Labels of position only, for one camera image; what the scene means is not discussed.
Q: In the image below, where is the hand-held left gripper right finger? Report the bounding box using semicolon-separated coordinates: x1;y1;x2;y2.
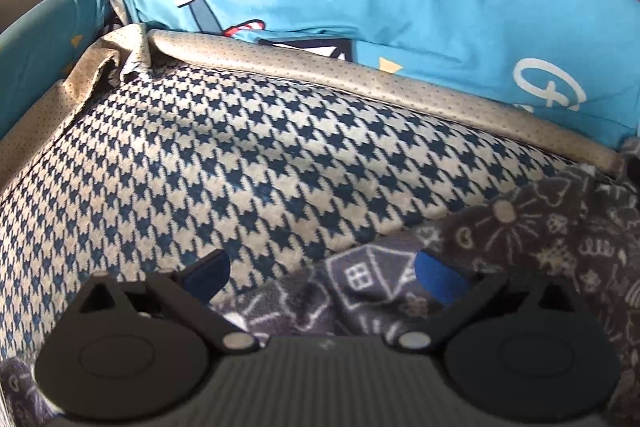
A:
397;250;582;354

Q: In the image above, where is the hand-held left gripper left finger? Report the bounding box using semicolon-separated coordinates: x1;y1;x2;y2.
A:
75;249;262;356

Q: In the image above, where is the grey doodle print fleece jacket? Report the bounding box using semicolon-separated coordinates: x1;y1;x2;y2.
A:
0;162;640;427

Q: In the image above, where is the houndstooth sofa seat cushion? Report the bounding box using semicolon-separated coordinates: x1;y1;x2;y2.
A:
0;24;632;360

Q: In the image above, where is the teal side cushion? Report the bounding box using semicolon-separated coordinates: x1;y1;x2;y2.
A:
0;0;119;141

